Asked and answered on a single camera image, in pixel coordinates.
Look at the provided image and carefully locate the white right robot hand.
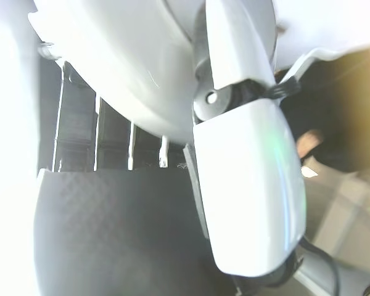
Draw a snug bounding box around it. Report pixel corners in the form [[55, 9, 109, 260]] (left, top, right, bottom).
[[33, 0, 308, 296]]

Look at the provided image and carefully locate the person in dark clothes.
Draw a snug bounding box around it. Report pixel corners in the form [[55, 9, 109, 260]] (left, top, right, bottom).
[[276, 55, 370, 173]]

